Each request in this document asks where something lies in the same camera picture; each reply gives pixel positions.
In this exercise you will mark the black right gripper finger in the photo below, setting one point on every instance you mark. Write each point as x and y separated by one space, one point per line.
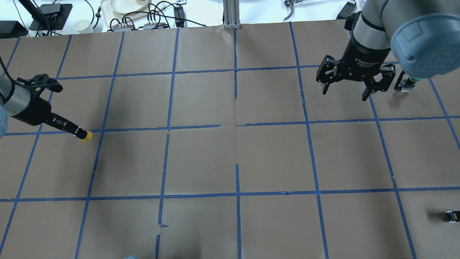
327 73
388 73

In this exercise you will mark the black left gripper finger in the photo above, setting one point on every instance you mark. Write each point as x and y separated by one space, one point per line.
64 124

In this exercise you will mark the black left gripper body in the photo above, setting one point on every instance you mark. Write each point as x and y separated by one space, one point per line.
33 112

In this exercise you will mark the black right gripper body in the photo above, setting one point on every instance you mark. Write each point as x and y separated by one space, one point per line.
358 58

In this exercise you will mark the yellow push button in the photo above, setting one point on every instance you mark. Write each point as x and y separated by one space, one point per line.
84 136

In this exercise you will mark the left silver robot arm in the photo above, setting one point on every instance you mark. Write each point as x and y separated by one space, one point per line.
21 100

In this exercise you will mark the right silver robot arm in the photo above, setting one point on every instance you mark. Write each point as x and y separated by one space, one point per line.
423 36

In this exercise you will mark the green push button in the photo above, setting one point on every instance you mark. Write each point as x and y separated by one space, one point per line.
406 85

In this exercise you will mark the black stand base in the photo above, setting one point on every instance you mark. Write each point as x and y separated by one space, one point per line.
52 16

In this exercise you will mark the red push button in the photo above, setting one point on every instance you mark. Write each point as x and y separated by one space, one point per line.
452 216

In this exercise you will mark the black power adapter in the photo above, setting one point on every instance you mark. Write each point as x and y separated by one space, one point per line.
347 9

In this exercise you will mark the metal reacher grabber tool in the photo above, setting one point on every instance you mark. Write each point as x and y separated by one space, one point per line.
290 5

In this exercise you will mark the white paper cup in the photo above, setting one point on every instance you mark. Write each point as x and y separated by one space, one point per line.
83 26

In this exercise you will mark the beige tray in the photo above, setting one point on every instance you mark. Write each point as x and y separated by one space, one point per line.
108 14

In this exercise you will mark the white plate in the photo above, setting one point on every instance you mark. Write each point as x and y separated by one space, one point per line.
128 6

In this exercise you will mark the aluminium frame post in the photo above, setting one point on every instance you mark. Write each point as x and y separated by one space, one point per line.
231 14

